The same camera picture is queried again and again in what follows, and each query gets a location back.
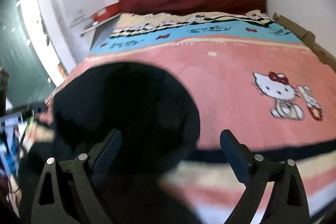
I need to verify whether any dark navy padded jacket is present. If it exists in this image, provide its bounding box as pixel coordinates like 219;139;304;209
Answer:
19;63;200;223

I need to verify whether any dark green door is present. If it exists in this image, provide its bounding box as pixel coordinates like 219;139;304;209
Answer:
1;0;56;107

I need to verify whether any white bedside shelf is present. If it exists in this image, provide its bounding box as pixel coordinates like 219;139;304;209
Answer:
80;13;121;50

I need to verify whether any red box on shelf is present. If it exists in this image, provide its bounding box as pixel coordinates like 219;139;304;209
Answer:
92;2;121;22

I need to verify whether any pink Hello Kitty blanket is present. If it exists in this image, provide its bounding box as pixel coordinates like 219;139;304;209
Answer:
7;11;336;224

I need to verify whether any brown cardboard strip by bed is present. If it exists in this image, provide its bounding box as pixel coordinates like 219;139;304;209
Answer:
272;12;336;72

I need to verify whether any white wall switch plate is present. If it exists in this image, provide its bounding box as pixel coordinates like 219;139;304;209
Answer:
69;9;85;27

